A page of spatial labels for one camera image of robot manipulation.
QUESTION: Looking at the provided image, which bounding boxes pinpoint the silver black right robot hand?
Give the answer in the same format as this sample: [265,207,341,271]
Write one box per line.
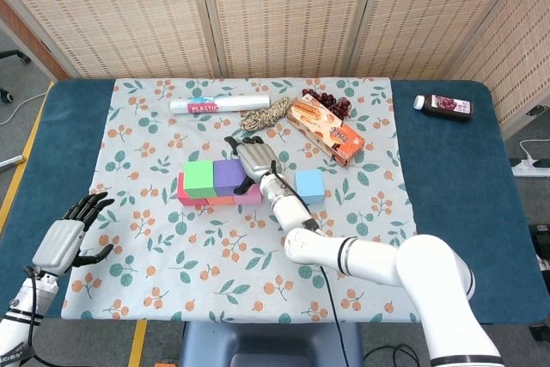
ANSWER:
[223,135,282,195]

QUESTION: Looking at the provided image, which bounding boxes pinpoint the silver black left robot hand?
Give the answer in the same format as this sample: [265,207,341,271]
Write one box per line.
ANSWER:
[32,191,116,276]

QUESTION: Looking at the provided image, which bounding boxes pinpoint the purple foam cube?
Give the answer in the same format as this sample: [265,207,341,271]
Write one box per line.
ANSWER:
[212,158,248,198]

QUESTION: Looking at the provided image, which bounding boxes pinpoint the light blue foam cube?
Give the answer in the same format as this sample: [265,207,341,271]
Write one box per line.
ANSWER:
[294,168,326,206]

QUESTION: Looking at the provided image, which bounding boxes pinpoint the green foam cube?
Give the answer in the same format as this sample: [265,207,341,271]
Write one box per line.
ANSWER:
[183,160,217,200]

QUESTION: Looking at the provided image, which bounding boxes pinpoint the red foam cube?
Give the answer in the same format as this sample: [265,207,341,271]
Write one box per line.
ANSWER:
[177,172,211,209]

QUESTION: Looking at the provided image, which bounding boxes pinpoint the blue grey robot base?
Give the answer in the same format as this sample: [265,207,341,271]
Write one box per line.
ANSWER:
[179,321,366,367]

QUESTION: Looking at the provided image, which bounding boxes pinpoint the pink foam cube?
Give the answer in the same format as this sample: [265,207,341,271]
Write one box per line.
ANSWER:
[233,183,264,206]

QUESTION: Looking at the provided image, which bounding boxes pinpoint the brown white twine bundle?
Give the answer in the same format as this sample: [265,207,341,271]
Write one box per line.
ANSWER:
[239,97,296,132]

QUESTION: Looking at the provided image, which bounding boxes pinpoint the plastic food wrap roll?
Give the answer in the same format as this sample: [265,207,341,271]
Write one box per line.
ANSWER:
[168,94,272,116]

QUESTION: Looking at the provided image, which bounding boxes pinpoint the orange biscuit box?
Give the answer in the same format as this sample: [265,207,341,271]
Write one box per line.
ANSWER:
[285,91,367,168]

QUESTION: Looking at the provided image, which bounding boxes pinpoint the dark red grape bunch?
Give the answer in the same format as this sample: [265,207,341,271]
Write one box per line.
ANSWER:
[301,88,352,118]

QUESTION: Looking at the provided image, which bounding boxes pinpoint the floral printed tablecloth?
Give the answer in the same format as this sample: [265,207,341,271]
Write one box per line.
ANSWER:
[61,77,432,324]

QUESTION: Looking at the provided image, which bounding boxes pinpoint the woven bamboo folding screen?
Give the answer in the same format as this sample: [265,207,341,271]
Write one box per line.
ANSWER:
[0,0,550,140]

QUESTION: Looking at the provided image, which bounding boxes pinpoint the black office chair base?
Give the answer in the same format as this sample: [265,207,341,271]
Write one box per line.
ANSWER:
[0,49,32,104]

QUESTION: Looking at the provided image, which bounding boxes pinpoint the dark grape juice bottle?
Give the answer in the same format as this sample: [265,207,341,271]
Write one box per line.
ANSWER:
[412,94,474,124]

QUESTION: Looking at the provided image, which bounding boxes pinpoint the teal table cover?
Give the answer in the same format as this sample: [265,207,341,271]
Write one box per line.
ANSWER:
[0,78,541,326]

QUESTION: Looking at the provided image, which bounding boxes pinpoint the white power strip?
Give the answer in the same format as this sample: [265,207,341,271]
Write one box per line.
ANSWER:
[509,158,550,178]

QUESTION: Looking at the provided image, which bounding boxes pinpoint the black floor equipment box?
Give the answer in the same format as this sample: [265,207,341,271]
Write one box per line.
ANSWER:
[532,223,550,276]

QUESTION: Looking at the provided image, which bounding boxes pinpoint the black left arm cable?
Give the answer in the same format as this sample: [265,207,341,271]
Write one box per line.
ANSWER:
[23,266,65,367]

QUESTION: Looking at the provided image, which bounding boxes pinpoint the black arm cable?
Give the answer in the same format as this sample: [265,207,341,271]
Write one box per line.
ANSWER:
[23,266,65,367]
[268,160,350,367]

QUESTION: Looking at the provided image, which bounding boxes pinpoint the white floor cable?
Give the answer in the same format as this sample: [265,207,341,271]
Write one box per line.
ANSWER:
[0,91,47,125]

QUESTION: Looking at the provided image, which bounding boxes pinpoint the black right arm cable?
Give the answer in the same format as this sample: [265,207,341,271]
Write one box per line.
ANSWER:
[268,160,350,367]

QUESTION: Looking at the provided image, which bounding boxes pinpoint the black floor cable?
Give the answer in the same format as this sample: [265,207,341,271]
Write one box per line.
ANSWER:
[363,343,420,367]

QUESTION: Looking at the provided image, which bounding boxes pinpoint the white charger cable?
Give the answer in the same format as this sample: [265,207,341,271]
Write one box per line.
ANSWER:
[518,138,550,162]

